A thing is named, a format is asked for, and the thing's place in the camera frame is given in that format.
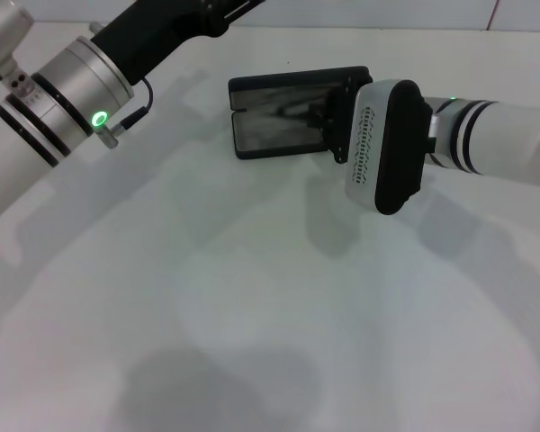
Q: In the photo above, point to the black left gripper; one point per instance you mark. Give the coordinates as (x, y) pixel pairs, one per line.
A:
(162, 27)

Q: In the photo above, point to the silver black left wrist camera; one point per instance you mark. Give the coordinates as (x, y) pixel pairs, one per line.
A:
(4, 27)

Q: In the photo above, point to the black thin-framed glasses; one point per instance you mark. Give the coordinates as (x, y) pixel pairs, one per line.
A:
(283, 110)

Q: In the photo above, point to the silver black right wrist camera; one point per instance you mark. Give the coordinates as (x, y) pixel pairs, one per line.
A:
(387, 148)

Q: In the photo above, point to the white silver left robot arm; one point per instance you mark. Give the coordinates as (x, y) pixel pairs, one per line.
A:
(27, 148)

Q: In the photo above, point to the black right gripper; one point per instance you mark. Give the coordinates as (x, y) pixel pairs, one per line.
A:
(339, 121)

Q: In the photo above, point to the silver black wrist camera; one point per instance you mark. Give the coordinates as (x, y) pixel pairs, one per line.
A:
(4, 27)
(387, 148)

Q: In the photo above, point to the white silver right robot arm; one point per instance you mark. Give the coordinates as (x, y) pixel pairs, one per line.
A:
(499, 135)

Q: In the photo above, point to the black glasses case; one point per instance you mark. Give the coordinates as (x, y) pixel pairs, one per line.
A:
(252, 148)

